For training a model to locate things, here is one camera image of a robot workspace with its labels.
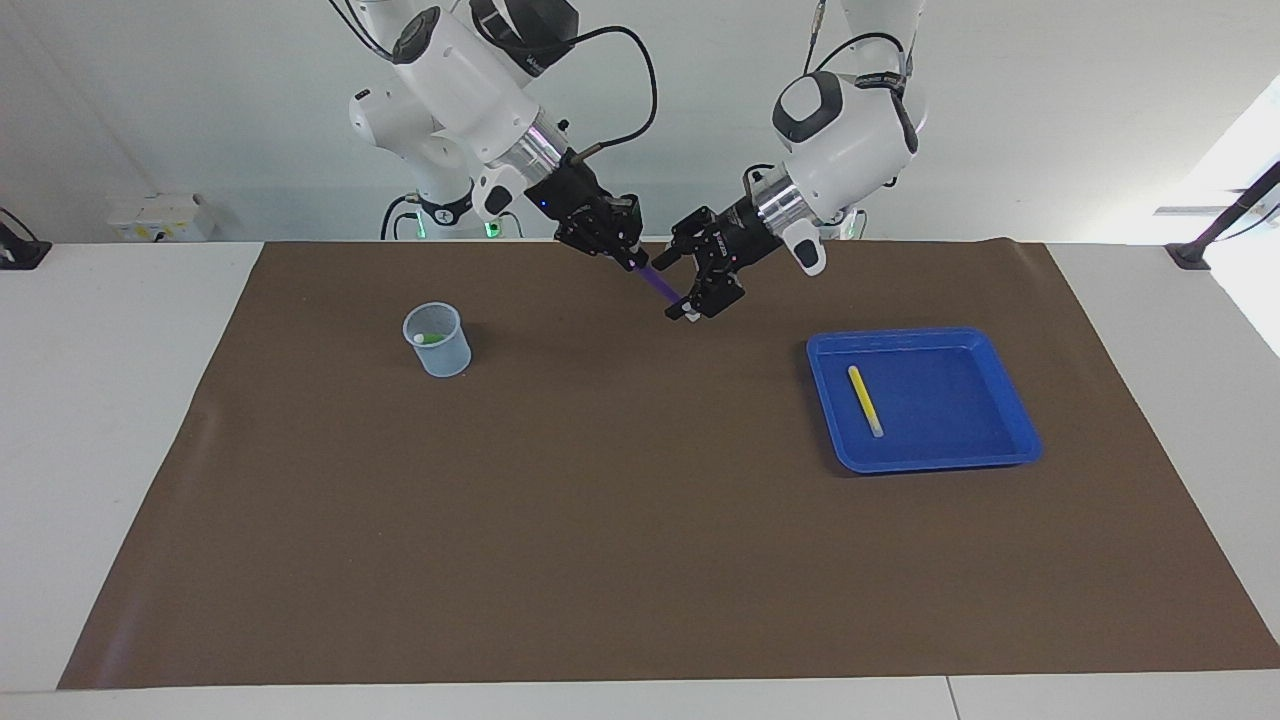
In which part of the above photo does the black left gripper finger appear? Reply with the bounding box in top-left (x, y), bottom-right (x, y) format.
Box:
top-left (650, 207), bottom-right (717, 272)
top-left (665, 262), bottom-right (747, 322)

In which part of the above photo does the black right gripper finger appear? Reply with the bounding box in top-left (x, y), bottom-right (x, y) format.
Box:
top-left (595, 193), bottom-right (644, 263)
top-left (555, 225), bottom-right (651, 273)

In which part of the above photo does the purple pen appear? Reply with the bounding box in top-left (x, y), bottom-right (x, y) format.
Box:
top-left (633, 260), bottom-right (693, 315)

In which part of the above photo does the yellow pen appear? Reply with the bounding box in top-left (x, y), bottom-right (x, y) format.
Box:
top-left (847, 365), bottom-right (886, 439)

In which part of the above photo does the blue plastic tray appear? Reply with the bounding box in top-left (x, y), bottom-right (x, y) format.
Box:
top-left (806, 327), bottom-right (1044, 475)

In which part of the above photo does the clear plastic cup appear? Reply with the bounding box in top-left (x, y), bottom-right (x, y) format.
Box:
top-left (403, 302), bottom-right (472, 379)

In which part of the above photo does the brown table mat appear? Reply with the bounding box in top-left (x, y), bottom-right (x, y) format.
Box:
top-left (57, 240), bottom-right (1280, 691)

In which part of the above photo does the black clamp with rod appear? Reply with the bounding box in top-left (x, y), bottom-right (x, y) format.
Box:
top-left (1165, 160), bottom-right (1280, 272)

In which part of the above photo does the black table clamp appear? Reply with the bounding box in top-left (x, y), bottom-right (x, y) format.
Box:
top-left (0, 208), bottom-right (53, 272)

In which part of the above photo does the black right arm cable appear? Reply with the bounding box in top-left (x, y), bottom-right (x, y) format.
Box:
top-left (555, 24), bottom-right (660, 166)

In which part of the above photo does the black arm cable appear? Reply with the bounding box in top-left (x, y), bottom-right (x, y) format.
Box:
top-left (805, 0), bottom-right (921, 191)
top-left (555, 24), bottom-right (660, 166)

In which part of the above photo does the black base cable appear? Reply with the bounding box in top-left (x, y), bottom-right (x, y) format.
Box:
top-left (379, 193), bottom-right (423, 242)

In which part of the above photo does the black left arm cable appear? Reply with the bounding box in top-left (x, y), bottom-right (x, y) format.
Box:
top-left (805, 0), bottom-right (921, 191)

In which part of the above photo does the white wall socket box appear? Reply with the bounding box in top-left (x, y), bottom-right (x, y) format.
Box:
top-left (105, 193), bottom-right (216, 244)

